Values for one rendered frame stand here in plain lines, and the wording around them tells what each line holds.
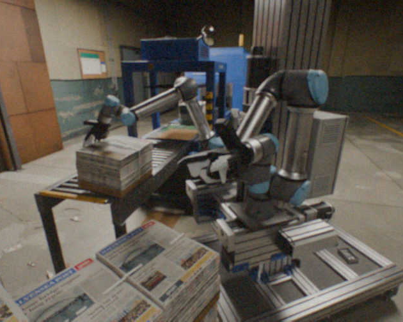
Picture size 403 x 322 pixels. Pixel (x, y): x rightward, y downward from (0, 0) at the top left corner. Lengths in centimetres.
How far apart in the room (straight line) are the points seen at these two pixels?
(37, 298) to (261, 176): 76
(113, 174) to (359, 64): 943
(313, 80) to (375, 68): 934
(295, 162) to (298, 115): 18
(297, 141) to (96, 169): 102
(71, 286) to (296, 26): 133
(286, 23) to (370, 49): 901
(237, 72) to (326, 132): 337
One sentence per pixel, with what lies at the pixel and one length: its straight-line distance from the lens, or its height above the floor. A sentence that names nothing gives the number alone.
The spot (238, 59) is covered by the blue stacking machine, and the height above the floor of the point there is 166.
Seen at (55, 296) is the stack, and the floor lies 83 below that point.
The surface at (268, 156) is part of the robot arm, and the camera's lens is 80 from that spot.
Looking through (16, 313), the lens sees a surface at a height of 107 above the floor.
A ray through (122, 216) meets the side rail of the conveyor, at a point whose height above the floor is 72.
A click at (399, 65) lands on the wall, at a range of 1052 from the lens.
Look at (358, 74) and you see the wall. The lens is 1016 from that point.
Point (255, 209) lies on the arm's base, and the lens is 119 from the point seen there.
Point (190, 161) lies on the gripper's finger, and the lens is 64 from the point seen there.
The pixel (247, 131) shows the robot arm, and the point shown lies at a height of 125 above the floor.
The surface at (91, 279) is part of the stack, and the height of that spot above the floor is 83.
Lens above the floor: 146
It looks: 20 degrees down
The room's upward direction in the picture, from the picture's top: straight up
